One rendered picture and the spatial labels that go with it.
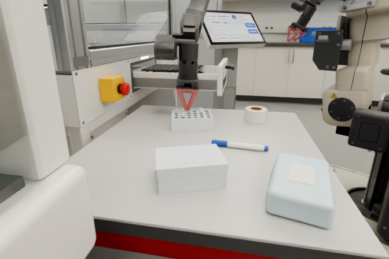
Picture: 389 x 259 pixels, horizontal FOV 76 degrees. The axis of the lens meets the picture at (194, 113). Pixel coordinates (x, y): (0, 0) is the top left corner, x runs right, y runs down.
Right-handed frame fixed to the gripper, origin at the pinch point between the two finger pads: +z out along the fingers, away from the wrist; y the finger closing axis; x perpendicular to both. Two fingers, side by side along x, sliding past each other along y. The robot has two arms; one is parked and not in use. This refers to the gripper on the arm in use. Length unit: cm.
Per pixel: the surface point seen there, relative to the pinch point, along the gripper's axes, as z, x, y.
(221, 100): 28, 29, -118
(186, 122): 2.7, -0.1, 6.9
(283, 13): -63, 160, -359
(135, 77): -5.6, -19.4, -19.3
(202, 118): 1.4, 4.4, 6.8
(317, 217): 2.8, 18.4, 46.0
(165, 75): -7.2, -8.1, -17.1
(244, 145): 3.7, 13.9, 20.1
